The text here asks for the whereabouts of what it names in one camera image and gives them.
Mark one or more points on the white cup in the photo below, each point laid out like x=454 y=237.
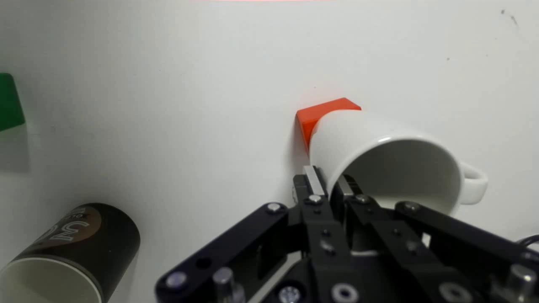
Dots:
x=371 y=140

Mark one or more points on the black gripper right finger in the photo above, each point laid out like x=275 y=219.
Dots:
x=405 y=236

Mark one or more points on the green cube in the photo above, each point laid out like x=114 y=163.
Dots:
x=11 y=106

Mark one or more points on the orange cube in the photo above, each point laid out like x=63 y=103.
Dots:
x=314 y=114

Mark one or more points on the black cup with logo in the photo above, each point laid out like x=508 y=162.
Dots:
x=90 y=241

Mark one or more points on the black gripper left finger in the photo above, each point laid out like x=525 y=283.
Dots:
x=314 y=224

